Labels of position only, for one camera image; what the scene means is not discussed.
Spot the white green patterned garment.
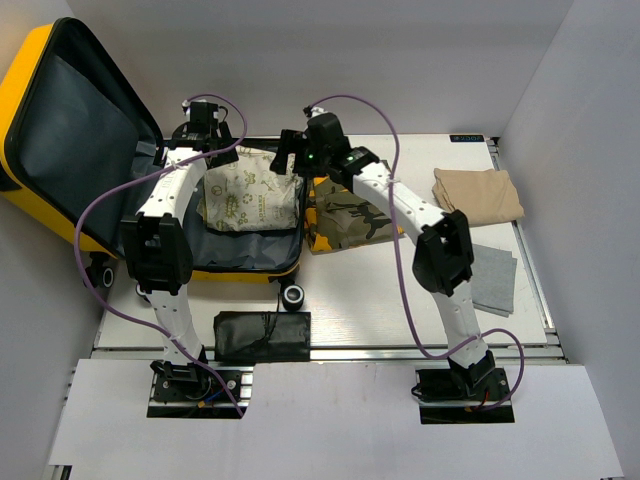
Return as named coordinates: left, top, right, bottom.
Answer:
left=196, top=147, right=303, bottom=232

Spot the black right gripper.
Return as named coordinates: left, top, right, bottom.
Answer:
left=271, top=129, right=332, bottom=178

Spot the beige garment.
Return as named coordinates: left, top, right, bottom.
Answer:
left=432, top=168, right=525, bottom=227

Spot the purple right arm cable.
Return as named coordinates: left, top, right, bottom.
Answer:
left=309, top=95, right=525, bottom=412

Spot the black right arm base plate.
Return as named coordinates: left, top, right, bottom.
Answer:
left=411, top=368, right=515, bottom=425

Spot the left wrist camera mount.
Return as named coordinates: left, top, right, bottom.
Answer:
left=181, top=99, right=196, bottom=115

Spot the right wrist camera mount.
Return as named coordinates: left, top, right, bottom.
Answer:
left=303, top=105, right=325, bottom=119

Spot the black wrapped box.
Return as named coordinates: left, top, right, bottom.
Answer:
left=213, top=311, right=311, bottom=365

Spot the grey cloth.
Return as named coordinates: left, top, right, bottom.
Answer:
left=471, top=244, right=517, bottom=317

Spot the camouflage yellow green garment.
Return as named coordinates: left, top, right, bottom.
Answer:
left=304, top=176, right=393, bottom=254

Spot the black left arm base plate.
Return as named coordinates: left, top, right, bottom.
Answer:
left=146, top=360, right=253, bottom=419

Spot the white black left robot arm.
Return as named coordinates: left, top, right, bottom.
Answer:
left=121, top=97, right=238, bottom=400

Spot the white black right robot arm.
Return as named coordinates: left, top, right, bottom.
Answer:
left=271, top=112, right=495, bottom=399

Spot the white foreground board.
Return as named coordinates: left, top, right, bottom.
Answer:
left=50, top=360, right=622, bottom=479

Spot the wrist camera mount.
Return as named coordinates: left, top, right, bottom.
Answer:
left=181, top=99, right=196, bottom=115
left=303, top=105, right=325, bottom=119

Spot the yellow hard-shell suitcase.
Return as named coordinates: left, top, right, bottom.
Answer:
left=1, top=18, right=303, bottom=284

